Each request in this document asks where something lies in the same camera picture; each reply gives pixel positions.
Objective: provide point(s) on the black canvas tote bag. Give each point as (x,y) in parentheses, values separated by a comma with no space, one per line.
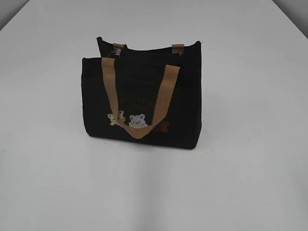
(138,76)

